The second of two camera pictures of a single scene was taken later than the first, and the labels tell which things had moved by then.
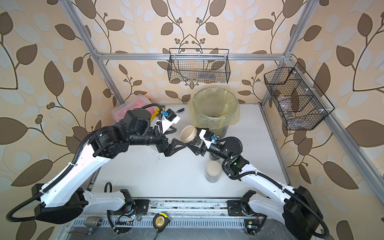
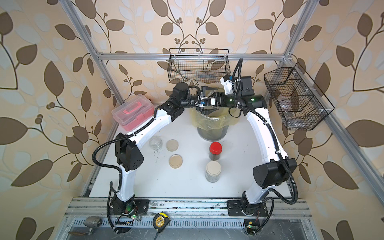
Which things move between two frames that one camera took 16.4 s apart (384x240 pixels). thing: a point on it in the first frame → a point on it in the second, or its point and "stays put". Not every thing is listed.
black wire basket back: x=199 y=65 stays put
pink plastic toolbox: x=139 y=102 stays put
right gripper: x=198 y=151 → x=220 y=96
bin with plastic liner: x=211 y=107 stays put
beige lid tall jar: x=213 y=170 stays put
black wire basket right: x=302 y=105 stays put
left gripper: x=168 y=149 → x=203 y=88
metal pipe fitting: x=93 y=221 stays put
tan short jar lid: x=188 y=133 → x=175 y=161
